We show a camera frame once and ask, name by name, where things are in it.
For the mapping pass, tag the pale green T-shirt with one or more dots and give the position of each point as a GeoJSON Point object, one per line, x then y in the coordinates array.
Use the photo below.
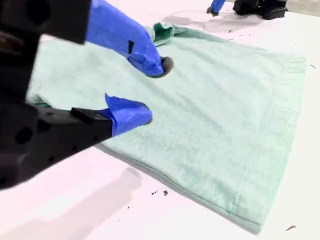
{"type": "Point", "coordinates": [212, 112]}

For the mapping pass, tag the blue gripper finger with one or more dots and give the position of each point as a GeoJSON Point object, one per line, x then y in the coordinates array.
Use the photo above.
{"type": "Point", "coordinates": [117, 30]}
{"type": "Point", "coordinates": [217, 5]}
{"type": "Point", "coordinates": [125, 117]}

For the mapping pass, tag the small dark debris scrap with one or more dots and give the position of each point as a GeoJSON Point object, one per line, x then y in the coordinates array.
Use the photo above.
{"type": "Point", "coordinates": [312, 66]}
{"type": "Point", "coordinates": [154, 192]}
{"type": "Point", "coordinates": [290, 227]}
{"type": "Point", "coordinates": [165, 192]}

